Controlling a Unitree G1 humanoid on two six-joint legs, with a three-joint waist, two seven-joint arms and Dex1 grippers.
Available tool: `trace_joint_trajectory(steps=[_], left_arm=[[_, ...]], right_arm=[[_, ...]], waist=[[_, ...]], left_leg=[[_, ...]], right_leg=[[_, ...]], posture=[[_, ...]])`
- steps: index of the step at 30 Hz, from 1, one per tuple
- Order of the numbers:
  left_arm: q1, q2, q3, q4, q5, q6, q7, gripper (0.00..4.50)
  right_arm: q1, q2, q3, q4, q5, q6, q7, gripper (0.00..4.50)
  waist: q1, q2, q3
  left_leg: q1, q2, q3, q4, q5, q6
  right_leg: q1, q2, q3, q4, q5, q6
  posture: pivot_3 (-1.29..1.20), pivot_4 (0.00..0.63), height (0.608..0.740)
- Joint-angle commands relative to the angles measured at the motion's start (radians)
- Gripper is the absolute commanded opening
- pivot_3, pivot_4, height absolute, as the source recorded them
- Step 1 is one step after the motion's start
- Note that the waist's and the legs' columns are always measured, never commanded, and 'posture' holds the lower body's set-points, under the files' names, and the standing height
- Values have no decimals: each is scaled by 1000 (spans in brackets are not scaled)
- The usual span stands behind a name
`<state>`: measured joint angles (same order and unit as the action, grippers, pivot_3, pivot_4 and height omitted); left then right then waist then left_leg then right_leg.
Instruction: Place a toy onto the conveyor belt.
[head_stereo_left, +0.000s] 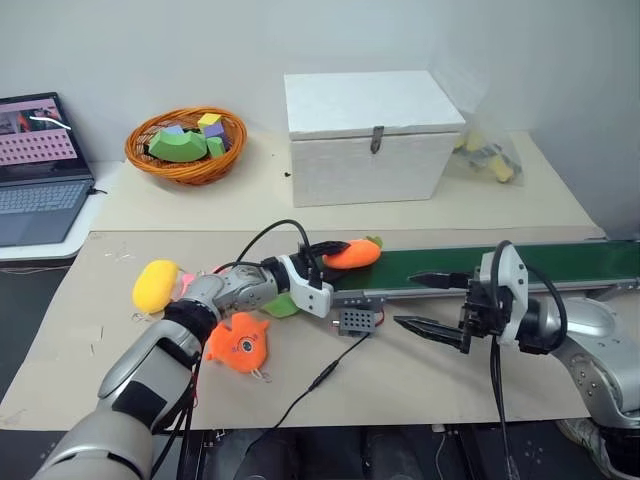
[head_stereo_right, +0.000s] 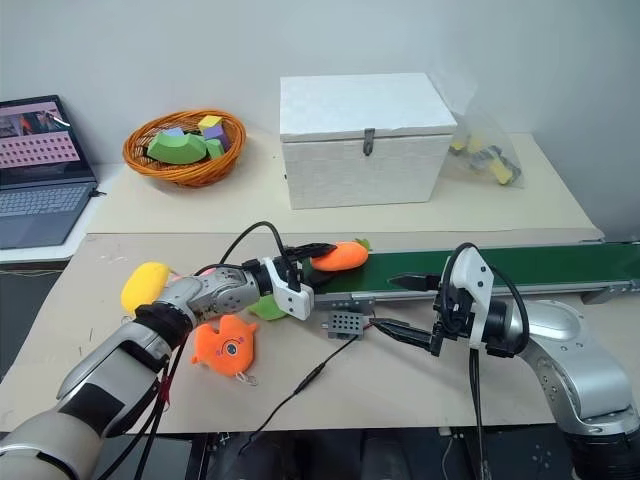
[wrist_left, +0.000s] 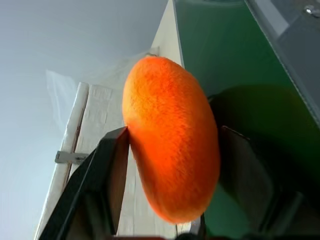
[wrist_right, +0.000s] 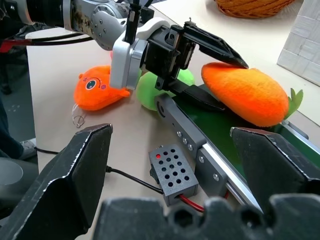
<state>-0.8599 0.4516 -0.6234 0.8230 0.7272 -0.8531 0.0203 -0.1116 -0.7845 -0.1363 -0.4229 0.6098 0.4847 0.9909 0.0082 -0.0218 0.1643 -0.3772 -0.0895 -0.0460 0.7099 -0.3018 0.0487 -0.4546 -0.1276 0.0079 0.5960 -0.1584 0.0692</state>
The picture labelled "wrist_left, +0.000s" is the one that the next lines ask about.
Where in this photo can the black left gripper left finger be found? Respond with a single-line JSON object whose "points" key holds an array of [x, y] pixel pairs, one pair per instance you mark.
{"points": [[93, 180]]}

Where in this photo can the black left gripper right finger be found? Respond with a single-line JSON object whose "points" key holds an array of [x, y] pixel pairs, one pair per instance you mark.
{"points": [[250, 175]]}

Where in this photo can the orange plush mango toy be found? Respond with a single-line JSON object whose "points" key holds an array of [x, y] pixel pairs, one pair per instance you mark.
{"points": [[170, 140]]}

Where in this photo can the green conveyor belt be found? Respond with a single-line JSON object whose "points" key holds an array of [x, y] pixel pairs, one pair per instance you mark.
{"points": [[250, 87]]}

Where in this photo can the grey metal bracket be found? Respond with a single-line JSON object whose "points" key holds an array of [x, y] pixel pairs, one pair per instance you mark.
{"points": [[68, 157]]}

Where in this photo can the white conveyor side rail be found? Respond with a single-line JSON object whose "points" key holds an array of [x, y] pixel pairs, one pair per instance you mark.
{"points": [[105, 140]]}

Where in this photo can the grey conveyor side frame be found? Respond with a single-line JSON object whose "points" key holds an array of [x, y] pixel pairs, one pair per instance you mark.
{"points": [[295, 37]]}

